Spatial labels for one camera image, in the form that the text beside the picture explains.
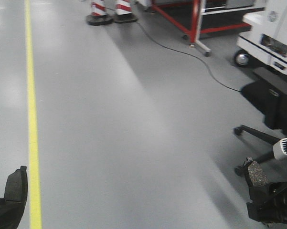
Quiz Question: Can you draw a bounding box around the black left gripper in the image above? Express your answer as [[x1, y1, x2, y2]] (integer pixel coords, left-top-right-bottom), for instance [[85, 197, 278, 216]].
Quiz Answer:
[[0, 198, 27, 229]]

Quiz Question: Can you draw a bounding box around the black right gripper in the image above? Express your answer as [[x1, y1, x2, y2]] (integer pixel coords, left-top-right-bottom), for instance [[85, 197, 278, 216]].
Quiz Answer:
[[246, 182, 287, 224]]

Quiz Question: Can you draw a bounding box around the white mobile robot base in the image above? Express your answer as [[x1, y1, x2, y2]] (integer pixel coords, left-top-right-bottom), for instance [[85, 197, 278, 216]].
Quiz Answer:
[[234, 0, 287, 75]]

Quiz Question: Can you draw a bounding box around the left red white cone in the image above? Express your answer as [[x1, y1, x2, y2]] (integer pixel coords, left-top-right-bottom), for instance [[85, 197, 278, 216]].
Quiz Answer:
[[85, 0, 113, 26]]

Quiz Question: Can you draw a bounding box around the red white cone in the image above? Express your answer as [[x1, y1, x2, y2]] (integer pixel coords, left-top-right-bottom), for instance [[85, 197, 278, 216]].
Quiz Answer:
[[85, 0, 113, 26], [114, 0, 138, 23]]

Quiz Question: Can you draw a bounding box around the right red white cone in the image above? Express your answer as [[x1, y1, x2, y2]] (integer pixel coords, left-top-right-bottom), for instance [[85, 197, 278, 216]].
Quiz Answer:
[[114, 0, 138, 23]]

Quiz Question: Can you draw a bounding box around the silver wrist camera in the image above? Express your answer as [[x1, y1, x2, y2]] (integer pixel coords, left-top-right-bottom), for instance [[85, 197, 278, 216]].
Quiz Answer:
[[273, 138, 287, 160]]

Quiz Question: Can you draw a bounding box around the red metal cart frame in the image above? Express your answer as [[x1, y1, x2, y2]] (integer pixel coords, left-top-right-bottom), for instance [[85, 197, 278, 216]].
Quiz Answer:
[[151, 0, 249, 56]]

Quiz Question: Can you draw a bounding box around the black floor cable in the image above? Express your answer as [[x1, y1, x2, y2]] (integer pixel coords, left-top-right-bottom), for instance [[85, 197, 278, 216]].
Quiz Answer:
[[105, 6, 242, 93]]

